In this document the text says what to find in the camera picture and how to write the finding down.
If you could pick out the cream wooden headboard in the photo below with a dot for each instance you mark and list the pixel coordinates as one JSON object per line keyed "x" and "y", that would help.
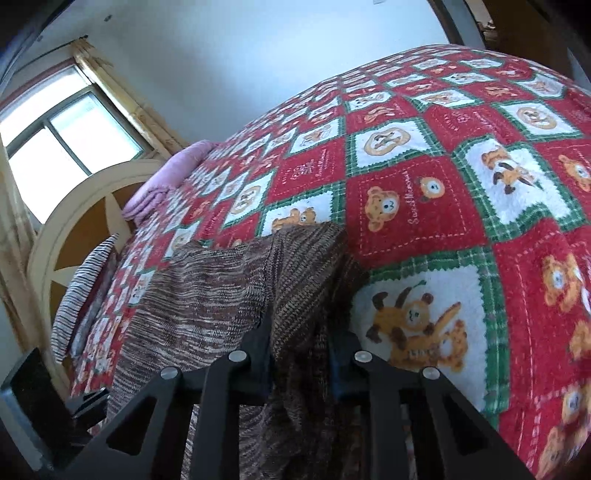
{"x": 60, "y": 230}

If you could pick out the brown wooden door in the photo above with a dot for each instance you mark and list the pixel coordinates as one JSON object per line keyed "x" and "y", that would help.
{"x": 521, "y": 23}

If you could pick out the striped pillow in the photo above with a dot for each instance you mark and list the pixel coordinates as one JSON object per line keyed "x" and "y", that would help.
{"x": 81, "y": 295}

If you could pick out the red checkered bear-print blanket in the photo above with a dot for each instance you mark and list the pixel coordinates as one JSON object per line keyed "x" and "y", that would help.
{"x": 415, "y": 207}

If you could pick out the pink folded pillow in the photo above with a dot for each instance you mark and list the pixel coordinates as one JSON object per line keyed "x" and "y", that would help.
{"x": 171, "y": 177}

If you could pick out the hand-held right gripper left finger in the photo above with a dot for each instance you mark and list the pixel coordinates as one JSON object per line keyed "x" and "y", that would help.
{"x": 256, "y": 369}

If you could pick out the dark door frame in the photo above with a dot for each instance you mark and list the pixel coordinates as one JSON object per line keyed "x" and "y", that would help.
{"x": 452, "y": 21}

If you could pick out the brown knit sweater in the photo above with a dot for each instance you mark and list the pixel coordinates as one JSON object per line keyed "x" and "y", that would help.
{"x": 221, "y": 295}

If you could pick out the yellow curtain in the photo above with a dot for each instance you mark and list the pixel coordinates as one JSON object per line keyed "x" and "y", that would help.
{"x": 16, "y": 258}
{"x": 129, "y": 97}

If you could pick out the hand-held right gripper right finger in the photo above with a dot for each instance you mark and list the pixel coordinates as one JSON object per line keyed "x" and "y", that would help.
{"x": 344, "y": 369}

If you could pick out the window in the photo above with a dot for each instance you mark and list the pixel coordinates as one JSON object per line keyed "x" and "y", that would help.
{"x": 55, "y": 147}

